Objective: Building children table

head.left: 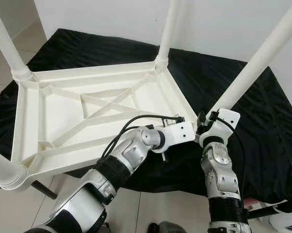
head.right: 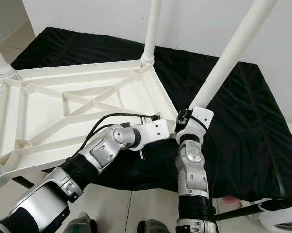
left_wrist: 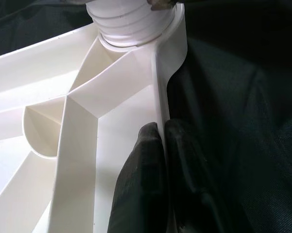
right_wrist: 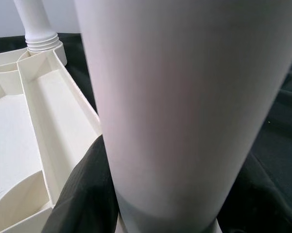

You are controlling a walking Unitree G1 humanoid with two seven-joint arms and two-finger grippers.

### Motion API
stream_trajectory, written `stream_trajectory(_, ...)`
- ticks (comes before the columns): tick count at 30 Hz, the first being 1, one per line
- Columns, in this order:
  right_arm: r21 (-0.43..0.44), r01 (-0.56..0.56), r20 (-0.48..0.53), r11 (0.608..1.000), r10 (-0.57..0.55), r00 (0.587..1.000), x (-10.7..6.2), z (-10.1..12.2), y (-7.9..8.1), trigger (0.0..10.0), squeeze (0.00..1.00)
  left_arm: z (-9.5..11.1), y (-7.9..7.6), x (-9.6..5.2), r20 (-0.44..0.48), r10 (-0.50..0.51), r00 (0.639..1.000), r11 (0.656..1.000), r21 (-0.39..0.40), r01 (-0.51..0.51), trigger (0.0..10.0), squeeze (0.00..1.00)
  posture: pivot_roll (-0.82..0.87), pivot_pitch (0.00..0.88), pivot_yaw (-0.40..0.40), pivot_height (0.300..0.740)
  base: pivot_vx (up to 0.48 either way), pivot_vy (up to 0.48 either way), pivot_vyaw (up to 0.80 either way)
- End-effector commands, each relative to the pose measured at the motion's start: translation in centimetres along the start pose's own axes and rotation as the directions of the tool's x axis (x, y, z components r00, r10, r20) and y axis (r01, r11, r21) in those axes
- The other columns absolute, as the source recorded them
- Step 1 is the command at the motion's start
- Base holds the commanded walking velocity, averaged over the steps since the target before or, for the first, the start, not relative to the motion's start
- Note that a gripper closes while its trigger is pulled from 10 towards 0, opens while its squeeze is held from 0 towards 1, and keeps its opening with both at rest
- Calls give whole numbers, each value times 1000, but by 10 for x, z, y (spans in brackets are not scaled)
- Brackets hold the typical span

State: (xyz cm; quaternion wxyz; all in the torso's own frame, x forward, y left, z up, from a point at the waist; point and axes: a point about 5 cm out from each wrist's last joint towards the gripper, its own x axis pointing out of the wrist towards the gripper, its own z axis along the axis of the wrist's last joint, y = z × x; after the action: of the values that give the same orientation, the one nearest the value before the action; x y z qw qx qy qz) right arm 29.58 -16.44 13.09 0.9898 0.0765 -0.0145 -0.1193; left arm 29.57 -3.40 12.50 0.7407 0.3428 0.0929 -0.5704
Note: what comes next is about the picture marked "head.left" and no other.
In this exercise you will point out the grey robot right leg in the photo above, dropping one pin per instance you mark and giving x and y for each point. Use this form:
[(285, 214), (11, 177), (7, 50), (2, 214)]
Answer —
[(167, 227)]

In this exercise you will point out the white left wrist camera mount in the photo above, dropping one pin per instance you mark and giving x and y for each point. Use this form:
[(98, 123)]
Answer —
[(177, 133)]

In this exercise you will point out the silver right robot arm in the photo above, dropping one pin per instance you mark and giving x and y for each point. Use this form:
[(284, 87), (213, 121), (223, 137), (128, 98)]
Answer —
[(218, 174)]

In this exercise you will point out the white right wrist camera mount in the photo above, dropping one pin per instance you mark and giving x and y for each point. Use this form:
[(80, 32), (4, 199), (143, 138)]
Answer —
[(226, 119)]

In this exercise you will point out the black table cloth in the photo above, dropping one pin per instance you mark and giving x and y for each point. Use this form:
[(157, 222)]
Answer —
[(243, 160)]

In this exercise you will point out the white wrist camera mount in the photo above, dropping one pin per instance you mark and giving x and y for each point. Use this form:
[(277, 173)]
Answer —
[(226, 119), (177, 133)]

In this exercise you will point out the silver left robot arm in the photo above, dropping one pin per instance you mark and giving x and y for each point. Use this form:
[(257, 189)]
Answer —
[(121, 155)]

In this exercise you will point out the white plastic children table top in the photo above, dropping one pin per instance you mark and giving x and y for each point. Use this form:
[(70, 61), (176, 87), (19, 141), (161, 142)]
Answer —
[(53, 107)]

